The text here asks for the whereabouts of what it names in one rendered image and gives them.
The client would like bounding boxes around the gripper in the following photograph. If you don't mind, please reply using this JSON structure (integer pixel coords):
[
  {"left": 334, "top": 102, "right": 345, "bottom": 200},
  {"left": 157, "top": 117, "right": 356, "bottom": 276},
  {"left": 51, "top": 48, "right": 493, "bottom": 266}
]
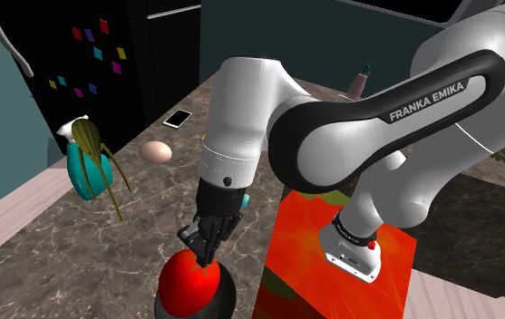
[{"left": 176, "top": 178, "right": 248, "bottom": 269}]

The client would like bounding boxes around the red tomato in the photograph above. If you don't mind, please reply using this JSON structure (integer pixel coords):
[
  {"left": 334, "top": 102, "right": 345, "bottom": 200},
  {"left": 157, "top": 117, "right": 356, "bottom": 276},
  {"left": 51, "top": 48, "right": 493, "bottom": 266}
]
[{"left": 158, "top": 248, "right": 222, "bottom": 319}]

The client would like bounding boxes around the red patterned robot stand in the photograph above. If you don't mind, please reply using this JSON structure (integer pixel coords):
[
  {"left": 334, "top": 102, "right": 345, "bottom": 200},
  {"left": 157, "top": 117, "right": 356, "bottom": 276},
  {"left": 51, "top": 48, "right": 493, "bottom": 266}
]
[{"left": 251, "top": 188, "right": 418, "bottom": 319}]

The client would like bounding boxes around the beige egg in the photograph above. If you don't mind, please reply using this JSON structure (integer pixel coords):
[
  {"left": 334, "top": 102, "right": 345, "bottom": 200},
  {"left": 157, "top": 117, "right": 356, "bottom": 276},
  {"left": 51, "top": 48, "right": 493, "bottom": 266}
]
[{"left": 138, "top": 140, "right": 174, "bottom": 165}]

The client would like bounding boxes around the white smartphone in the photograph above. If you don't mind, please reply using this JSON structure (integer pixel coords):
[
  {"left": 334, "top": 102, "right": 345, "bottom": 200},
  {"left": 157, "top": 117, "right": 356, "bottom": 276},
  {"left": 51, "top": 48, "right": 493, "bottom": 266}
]
[{"left": 161, "top": 108, "right": 194, "bottom": 131}]

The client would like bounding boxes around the teal spray bottle white top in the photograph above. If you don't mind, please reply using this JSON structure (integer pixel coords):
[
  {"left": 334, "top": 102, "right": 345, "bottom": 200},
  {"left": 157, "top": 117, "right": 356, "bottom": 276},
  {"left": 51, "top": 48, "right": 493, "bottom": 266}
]
[{"left": 55, "top": 114, "right": 115, "bottom": 201}]

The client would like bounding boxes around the olive green wilted plant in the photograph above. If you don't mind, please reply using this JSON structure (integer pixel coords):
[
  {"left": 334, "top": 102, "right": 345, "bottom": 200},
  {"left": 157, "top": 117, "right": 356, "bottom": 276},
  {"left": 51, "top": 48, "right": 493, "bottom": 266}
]
[{"left": 71, "top": 119, "right": 132, "bottom": 223}]

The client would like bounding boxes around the black fridge with coloured magnets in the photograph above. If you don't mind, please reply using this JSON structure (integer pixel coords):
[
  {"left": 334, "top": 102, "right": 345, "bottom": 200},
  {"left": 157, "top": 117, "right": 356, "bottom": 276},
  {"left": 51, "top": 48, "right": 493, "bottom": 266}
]
[{"left": 0, "top": 0, "right": 203, "bottom": 157}]

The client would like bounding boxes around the brown bottle green cap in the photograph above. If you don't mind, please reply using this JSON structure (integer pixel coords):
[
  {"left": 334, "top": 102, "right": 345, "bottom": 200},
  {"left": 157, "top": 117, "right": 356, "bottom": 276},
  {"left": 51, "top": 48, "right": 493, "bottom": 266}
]
[{"left": 345, "top": 63, "right": 373, "bottom": 101}]

